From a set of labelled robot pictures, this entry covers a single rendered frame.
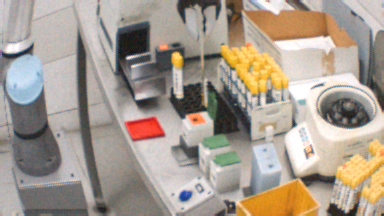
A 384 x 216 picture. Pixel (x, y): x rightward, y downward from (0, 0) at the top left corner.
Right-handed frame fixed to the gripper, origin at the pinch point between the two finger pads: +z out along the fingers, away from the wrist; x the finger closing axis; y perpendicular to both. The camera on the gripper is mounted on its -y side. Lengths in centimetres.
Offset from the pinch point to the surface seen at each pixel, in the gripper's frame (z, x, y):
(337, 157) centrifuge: 11.0, -17.5, -39.5
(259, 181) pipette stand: 10.5, 2.0, -38.5
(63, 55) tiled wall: 69, 12, 156
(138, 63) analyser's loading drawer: 12.7, 8.5, 17.9
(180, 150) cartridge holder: 16.5, 8.7, -12.8
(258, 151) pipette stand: 7.8, 0.3, -32.3
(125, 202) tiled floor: 105, 0, 97
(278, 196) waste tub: 10.2, 0.5, -46.3
